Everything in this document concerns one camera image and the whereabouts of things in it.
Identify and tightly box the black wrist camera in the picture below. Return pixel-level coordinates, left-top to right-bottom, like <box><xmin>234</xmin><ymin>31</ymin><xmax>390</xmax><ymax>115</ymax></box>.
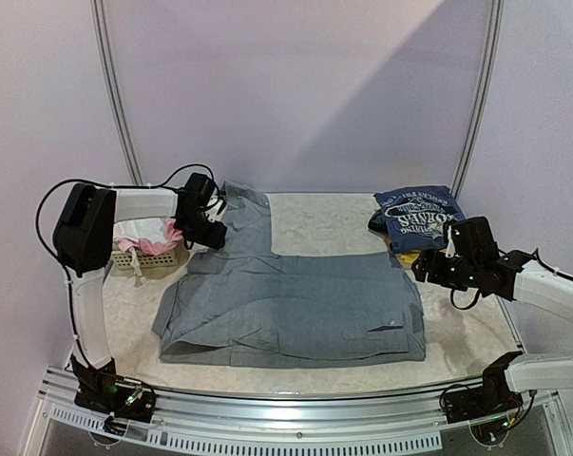
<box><xmin>445</xmin><ymin>217</ymin><xmax>500</xmax><ymax>263</ymax></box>
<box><xmin>184</xmin><ymin>173</ymin><xmax>227</xmax><ymax>218</ymax></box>

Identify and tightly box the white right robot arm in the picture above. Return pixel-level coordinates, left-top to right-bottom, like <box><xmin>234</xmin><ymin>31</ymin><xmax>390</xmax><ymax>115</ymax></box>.
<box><xmin>412</xmin><ymin>249</ymin><xmax>573</xmax><ymax>414</ymax></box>

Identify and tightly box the beige perforated laundry basket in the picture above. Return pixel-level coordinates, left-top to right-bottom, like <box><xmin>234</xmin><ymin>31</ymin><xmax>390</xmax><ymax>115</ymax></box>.
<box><xmin>110</xmin><ymin>249</ymin><xmax>179</xmax><ymax>272</ymax></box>

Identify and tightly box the aluminium frame post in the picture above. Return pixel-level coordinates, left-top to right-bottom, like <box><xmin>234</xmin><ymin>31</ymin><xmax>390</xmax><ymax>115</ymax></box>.
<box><xmin>90</xmin><ymin>0</ymin><xmax>143</xmax><ymax>184</ymax></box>
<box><xmin>450</xmin><ymin>0</ymin><xmax>505</xmax><ymax>200</ymax></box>

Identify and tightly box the left aluminium frame post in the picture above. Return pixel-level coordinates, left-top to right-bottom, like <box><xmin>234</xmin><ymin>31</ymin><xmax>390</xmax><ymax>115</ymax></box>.
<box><xmin>90</xmin><ymin>0</ymin><xmax>143</xmax><ymax>184</ymax></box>

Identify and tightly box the grey garment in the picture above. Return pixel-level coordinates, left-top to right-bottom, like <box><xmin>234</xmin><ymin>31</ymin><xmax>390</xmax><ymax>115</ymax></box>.
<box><xmin>152</xmin><ymin>182</ymin><xmax>426</xmax><ymax>369</ymax></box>

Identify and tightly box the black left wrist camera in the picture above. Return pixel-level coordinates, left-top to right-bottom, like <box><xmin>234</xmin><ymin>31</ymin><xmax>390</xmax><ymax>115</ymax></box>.
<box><xmin>184</xmin><ymin>173</ymin><xmax>227</xmax><ymax>218</ymax></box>

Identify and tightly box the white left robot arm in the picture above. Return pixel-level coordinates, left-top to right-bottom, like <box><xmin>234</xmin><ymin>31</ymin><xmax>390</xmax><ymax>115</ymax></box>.
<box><xmin>52</xmin><ymin>173</ymin><xmax>226</xmax><ymax>370</ymax></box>

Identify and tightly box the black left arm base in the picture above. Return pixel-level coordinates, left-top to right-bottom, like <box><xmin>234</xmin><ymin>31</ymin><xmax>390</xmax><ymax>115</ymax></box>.
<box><xmin>70</xmin><ymin>355</ymin><xmax>157</xmax><ymax>424</ymax></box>

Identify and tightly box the right aluminium frame post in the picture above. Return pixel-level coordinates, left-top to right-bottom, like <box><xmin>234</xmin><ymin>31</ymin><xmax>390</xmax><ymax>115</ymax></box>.
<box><xmin>450</xmin><ymin>0</ymin><xmax>505</xmax><ymax>200</ymax></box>

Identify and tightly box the white garment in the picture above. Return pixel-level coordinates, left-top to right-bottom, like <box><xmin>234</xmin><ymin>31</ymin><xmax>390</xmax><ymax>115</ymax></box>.
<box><xmin>113</xmin><ymin>218</ymin><xmax>168</xmax><ymax>244</ymax></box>

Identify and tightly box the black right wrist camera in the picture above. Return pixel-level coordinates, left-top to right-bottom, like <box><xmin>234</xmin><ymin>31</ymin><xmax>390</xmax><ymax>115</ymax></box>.
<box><xmin>445</xmin><ymin>217</ymin><xmax>500</xmax><ymax>263</ymax></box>

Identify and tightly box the pink garment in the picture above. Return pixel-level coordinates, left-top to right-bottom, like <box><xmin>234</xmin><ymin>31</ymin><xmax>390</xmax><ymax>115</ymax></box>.
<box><xmin>115</xmin><ymin>218</ymin><xmax>183</xmax><ymax>256</ymax></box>

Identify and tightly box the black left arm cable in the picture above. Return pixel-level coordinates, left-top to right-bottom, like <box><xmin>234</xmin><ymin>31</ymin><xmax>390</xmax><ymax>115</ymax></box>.
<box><xmin>34</xmin><ymin>163</ymin><xmax>219</xmax><ymax>362</ymax></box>

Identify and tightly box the aluminium front rail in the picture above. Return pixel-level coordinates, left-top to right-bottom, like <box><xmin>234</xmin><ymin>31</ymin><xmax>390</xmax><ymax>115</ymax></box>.
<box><xmin>23</xmin><ymin>368</ymin><xmax>573</xmax><ymax>455</ymax></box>

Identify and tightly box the yellow folded t-shirt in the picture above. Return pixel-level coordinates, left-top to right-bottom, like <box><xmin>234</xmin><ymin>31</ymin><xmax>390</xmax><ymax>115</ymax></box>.
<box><xmin>395</xmin><ymin>251</ymin><xmax>421</xmax><ymax>268</ymax></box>

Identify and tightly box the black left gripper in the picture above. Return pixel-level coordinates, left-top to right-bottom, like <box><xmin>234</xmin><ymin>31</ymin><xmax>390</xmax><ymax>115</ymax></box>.
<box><xmin>178</xmin><ymin>211</ymin><xmax>226</xmax><ymax>249</ymax></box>

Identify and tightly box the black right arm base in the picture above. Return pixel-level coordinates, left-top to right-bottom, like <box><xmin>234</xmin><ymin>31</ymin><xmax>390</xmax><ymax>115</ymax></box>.
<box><xmin>439</xmin><ymin>351</ymin><xmax>537</xmax><ymax>430</ymax></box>

